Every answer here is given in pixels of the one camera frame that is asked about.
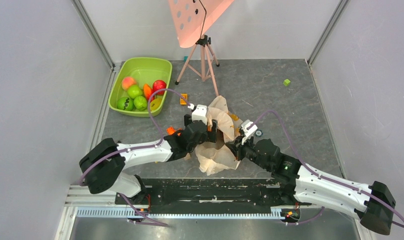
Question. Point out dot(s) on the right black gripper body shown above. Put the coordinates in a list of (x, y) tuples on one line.
[(237, 145)]

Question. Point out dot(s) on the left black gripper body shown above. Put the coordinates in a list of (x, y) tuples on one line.
[(208, 136)]

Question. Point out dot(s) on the translucent beige plastic bag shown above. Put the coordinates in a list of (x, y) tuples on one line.
[(216, 157)]

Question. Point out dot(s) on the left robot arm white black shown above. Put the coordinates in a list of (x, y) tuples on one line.
[(103, 166)]

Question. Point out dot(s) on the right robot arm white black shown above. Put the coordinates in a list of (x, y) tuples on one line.
[(371, 204)]

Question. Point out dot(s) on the yellow fake fruit slice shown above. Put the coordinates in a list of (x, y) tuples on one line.
[(154, 104)]

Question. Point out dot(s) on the red fake apple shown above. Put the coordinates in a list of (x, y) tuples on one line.
[(158, 85)]

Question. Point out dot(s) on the green bumpy fake fruit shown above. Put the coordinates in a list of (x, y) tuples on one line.
[(140, 103)]

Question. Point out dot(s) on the orange red fake fruit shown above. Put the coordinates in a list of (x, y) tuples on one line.
[(147, 91)]

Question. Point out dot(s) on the green fake apple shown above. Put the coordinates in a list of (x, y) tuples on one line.
[(134, 91)]

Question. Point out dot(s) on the peach fake fruit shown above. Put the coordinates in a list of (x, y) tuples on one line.
[(127, 82)]

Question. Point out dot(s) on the blue poker chip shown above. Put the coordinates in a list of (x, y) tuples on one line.
[(258, 133)]

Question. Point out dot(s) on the orange curved toy piece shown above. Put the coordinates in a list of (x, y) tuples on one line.
[(172, 131)]

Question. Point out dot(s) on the orange yellow toy brick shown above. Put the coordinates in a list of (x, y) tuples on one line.
[(183, 99)]

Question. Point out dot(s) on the pink tripod stand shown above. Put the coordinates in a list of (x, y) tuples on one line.
[(207, 59)]

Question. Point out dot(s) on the small green cube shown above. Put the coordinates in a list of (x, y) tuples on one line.
[(286, 82)]

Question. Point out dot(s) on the green plastic tub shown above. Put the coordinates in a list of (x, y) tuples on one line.
[(144, 70)]

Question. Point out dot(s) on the pink perforated board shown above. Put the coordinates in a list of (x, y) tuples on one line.
[(192, 18)]

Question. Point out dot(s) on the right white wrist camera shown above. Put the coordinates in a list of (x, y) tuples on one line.
[(247, 130)]

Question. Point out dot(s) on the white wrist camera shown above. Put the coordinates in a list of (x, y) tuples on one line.
[(247, 130), (199, 113)]

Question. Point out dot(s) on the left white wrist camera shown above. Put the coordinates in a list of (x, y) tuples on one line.
[(199, 113)]

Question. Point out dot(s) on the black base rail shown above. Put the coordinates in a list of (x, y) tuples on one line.
[(212, 195)]

